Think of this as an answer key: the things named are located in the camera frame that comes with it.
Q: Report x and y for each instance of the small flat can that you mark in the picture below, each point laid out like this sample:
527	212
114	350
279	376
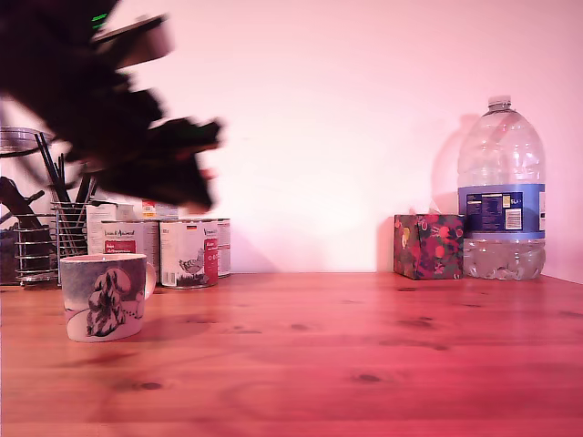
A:
157	210

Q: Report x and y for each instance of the pet food can chicken drawing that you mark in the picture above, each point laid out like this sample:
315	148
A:
191	255

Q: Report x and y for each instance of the pet food can red label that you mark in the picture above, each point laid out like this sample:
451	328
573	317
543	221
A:
123	241

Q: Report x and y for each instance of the black stick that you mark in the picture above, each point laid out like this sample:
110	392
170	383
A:
92	189
62	182
54	165
82	189
48	161

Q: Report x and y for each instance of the white carton box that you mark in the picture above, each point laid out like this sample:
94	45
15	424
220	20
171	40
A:
98	227

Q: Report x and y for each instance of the mug with snowy tree print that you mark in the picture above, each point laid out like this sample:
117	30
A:
102	300

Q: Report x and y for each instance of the clear glass jar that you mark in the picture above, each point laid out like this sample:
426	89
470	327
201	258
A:
18	145

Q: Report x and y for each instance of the dark wooden utensil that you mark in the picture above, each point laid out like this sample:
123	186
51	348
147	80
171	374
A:
18	200

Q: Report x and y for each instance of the floral tissue box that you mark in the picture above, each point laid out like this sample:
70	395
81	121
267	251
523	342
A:
430	248

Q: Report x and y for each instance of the large clear water bottle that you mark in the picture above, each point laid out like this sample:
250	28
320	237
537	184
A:
501	182

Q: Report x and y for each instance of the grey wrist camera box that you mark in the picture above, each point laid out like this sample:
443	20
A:
141	41

